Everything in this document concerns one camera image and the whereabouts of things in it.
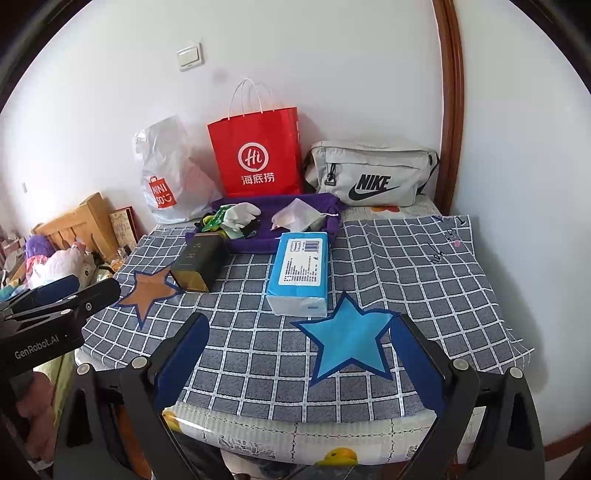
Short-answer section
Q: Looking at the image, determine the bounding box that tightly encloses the grey waist bag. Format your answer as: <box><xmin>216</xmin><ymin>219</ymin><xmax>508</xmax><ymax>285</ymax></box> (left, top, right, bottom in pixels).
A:
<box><xmin>302</xmin><ymin>141</ymin><xmax>440</xmax><ymax>208</ymax></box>

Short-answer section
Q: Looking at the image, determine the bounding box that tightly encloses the orange star patch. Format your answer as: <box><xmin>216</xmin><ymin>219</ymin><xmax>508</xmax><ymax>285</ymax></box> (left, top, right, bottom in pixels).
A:
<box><xmin>115</xmin><ymin>267</ymin><xmax>183</xmax><ymax>326</ymax></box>

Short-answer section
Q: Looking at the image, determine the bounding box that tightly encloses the wooden headboard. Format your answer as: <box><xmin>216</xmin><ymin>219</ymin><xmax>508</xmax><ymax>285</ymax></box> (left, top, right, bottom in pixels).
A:
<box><xmin>32</xmin><ymin>193</ymin><xmax>118</xmax><ymax>259</ymax></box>

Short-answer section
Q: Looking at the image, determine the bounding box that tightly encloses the white wall switch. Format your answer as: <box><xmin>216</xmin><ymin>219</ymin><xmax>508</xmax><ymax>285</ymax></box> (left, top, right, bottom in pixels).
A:
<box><xmin>176</xmin><ymin>42</ymin><xmax>204</xmax><ymax>71</ymax></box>

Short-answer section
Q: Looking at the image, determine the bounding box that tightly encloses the person's left hand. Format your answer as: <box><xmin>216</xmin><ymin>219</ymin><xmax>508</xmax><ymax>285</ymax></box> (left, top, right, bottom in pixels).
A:
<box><xmin>14</xmin><ymin>369</ymin><xmax>58</xmax><ymax>462</ymax></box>

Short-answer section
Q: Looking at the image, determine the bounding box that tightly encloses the blue star patch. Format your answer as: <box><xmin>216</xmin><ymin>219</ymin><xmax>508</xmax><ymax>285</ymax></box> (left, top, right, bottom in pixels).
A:
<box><xmin>291</xmin><ymin>291</ymin><xmax>400</xmax><ymax>388</ymax></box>

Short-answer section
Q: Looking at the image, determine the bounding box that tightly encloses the white glove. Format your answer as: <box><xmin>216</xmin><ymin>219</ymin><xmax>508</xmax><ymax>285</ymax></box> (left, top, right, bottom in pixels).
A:
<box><xmin>222</xmin><ymin>202</ymin><xmax>262</xmax><ymax>227</ymax></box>

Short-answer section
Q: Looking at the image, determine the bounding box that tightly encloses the dark tin box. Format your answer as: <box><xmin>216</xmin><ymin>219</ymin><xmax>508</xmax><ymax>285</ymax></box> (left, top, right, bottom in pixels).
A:
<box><xmin>170</xmin><ymin>232</ymin><xmax>229</xmax><ymax>292</ymax></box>

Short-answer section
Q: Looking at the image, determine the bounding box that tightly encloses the green tissue packet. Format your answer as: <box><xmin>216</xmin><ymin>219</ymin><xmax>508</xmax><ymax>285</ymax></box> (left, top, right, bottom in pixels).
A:
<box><xmin>215</xmin><ymin>207</ymin><xmax>243</xmax><ymax>238</ymax></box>

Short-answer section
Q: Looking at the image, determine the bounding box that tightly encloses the light green bed sheet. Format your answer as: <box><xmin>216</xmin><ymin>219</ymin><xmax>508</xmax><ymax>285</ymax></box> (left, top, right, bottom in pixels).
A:
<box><xmin>34</xmin><ymin>351</ymin><xmax>79</xmax><ymax>416</ymax></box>

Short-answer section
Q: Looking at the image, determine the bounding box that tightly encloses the blue tissue pack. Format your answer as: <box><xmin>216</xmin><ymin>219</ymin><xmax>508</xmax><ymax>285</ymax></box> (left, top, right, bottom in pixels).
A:
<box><xmin>265</xmin><ymin>232</ymin><xmax>329</xmax><ymax>318</ymax></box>

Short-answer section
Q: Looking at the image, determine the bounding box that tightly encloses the purple plush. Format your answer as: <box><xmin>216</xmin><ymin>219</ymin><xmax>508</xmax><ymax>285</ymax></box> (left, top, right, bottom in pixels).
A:
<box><xmin>25</xmin><ymin>235</ymin><xmax>56</xmax><ymax>259</ymax></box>

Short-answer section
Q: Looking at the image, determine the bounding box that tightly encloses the duck print white sheet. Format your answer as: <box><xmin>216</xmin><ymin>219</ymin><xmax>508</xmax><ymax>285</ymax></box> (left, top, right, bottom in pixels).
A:
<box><xmin>159</xmin><ymin>198</ymin><xmax>522</xmax><ymax>476</ymax></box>

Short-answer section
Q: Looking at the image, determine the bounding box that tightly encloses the purple cloth bag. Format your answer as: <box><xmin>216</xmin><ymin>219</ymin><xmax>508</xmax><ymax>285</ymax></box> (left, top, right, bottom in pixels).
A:
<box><xmin>185</xmin><ymin>193</ymin><xmax>345</xmax><ymax>254</ymax></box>

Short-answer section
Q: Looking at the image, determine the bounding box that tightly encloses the grey checkered tablecloth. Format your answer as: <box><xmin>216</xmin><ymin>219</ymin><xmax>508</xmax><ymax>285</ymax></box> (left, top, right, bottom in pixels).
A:
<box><xmin>76</xmin><ymin>213</ymin><xmax>536</xmax><ymax>423</ymax></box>

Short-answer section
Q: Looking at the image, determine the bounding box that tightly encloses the printed pastel quilt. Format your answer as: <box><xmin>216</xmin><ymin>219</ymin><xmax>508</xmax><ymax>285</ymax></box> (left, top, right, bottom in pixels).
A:
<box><xmin>0</xmin><ymin>244</ymin><xmax>88</xmax><ymax>296</ymax></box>

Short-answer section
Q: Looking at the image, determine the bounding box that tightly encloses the red paper bag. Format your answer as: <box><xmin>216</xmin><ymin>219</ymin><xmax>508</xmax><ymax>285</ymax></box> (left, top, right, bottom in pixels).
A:
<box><xmin>207</xmin><ymin>78</ymin><xmax>303</xmax><ymax>197</ymax></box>

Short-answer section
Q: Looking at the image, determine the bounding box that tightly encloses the white spotted plush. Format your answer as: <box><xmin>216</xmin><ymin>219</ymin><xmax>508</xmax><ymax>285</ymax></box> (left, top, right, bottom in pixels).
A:
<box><xmin>78</xmin><ymin>249</ymin><xmax>102</xmax><ymax>282</ymax></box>

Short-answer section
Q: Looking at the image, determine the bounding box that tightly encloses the brown cover book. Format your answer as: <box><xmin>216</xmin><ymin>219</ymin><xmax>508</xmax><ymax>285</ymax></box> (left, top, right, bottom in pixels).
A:
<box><xmin>109</xmin><ymin>206</ymin><xmax>139</xmax><ymax>250</ymax></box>

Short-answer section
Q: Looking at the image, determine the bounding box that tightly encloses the white plastic shopping bag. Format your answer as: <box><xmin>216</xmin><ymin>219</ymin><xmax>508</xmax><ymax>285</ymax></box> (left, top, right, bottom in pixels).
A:
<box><xmin>134</xmin><ymin>115</ymin><xmax>225</xmax><ymax>225</ymax></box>

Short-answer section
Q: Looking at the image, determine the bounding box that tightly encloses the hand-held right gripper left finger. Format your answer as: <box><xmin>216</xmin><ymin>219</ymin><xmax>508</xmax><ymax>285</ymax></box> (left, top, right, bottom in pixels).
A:
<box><xmin>53</xmin><ymin>311</ymin><xmax>211</xmax><ymax>480</ymax></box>

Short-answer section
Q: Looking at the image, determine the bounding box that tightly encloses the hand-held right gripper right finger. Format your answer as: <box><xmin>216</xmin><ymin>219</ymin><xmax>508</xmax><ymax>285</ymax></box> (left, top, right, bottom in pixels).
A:
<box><xmin>390</xmin><ymin>314</ymin><xmax>546</xmax><ymax>480</ymax></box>

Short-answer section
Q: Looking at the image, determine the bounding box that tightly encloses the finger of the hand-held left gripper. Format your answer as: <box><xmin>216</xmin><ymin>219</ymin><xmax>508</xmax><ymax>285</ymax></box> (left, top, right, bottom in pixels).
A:
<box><xmin>0</xmin><ymin>275</ymin><xmax>80</xmax><ymax>317</ymax></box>
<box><xmin>9</xmin><ymin>278</ymin><xmax>122</xmax><ymax>325</ymax></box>

